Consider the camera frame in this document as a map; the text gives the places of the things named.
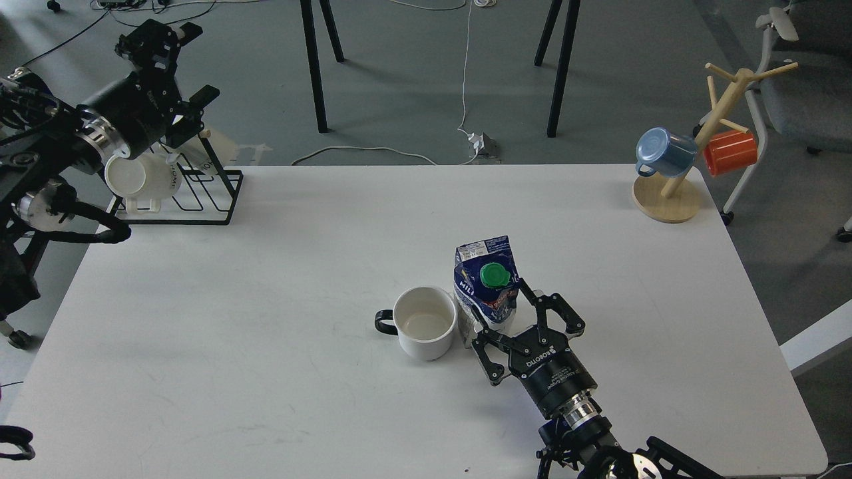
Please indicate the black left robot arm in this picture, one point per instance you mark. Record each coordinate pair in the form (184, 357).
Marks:
(49, 136)

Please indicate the black wire rack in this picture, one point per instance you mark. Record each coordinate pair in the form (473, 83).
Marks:
(208, 193)

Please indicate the white mug black handle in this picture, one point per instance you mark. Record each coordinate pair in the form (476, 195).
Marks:
(424, 319)

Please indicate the white power adapter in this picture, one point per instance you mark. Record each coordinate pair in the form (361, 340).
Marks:
(482, 146)

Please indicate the white mug on rack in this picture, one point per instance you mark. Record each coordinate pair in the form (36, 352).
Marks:
(149, 177)

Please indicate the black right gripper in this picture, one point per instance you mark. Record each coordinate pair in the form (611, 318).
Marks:
(549, 369)

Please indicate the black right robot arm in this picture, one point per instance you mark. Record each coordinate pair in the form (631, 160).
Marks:
(576, 433)

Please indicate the orange mug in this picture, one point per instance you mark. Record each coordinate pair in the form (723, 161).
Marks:
(730, 151)

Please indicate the blue white milk carton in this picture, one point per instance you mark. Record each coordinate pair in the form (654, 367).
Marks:
(486, 280)

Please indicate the black table leg pair right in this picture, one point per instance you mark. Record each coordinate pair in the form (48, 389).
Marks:
(564, 59)

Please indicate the wooden mug tree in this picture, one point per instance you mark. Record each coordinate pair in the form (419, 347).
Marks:
(674, 199)

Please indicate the blue mug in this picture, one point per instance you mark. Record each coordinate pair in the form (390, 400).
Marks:
(661, 151)

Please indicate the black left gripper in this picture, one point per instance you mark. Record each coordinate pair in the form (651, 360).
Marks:
(131, 114)

